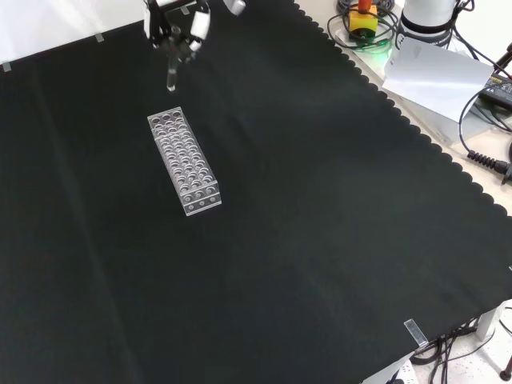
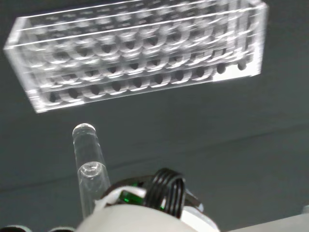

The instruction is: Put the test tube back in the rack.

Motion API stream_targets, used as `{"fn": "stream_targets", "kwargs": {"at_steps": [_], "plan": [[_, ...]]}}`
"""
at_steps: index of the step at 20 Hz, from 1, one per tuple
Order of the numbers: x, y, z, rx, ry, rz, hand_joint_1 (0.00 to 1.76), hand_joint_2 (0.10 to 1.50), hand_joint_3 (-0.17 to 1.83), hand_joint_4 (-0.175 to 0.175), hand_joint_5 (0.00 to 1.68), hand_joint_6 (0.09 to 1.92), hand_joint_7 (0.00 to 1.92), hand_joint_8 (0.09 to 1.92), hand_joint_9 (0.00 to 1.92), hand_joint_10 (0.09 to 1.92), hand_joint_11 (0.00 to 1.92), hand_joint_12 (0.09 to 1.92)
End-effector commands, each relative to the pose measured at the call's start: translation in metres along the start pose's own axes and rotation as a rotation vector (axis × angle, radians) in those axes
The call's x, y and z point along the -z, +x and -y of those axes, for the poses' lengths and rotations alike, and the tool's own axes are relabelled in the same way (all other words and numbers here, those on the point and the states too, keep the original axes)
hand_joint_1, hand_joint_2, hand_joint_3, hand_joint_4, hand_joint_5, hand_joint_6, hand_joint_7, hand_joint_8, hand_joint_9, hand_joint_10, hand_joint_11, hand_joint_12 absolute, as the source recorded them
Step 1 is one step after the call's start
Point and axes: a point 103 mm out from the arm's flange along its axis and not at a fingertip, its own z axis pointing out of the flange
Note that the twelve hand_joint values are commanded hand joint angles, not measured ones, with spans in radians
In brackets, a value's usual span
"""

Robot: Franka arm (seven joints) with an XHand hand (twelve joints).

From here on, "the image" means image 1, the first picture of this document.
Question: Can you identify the yellow stop button box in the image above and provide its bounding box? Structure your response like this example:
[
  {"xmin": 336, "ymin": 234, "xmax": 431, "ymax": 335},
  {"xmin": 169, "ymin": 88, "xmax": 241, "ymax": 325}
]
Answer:
[{"xmin": 346, "ymin": 0, "xmax": 378, "ymax": 42}]

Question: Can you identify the pale grey board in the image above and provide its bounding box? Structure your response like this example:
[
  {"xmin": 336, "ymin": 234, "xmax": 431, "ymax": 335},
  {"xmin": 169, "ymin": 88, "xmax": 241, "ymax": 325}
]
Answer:
[{"xmin": 382, "ymin": 38, "xmax": 495, "ymax": 126}]

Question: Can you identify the white power strip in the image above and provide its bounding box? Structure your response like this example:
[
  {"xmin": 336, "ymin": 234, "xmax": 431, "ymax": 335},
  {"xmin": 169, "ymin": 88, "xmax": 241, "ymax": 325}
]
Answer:
[{"xmin": 383, "ymin": 358, "xmax": 417, "ymax": 384}]

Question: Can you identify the clear glass test tube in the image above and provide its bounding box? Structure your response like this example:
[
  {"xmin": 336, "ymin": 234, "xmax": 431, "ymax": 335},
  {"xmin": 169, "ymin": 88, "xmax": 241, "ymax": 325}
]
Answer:
[{"xmin": 165, "ymin": 26, "xmax": 181, "ymax": 93}]

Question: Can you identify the clear plastic test tube rack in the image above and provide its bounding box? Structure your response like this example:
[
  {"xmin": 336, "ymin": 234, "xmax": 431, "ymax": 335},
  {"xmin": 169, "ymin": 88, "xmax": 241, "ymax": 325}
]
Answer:
[{"xmin": 146, "ymin": 106, "xmax": 223, "ymax": 218}]

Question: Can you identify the black tripod leg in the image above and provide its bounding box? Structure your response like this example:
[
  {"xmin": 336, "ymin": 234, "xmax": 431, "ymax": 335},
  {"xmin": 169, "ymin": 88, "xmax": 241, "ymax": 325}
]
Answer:
[{"xmin": 494, "ymin": 42, "xmax": 512, "ymax": 81}]

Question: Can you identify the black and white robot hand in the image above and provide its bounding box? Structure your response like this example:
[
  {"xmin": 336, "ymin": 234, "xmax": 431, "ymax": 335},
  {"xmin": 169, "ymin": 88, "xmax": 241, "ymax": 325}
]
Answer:
[{"xmin": 142, "ymin": 0, "xmax": 248, "ymax": 65}]

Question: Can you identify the black power adapter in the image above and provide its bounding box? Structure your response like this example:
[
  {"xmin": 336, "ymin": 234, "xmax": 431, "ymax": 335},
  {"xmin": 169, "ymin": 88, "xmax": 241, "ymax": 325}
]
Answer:
[{"xmin": 478, "ymin": 71, "xmax": 512, "ymax": 108}]

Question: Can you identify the black ribbed cable connector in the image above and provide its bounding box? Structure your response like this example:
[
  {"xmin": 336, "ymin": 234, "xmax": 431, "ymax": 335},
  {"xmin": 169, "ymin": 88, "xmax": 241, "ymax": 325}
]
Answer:
[{"xmin": 466, "ymin": 149, "xmax": 512, "ymax": 179}]

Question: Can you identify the black bench cloth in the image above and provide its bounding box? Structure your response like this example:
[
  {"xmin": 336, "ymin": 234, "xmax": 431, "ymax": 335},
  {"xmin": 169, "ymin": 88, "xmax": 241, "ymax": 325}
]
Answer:
[{"xmin": 0, "ymin": 0, "xmax": 512, "ymax": 384}]

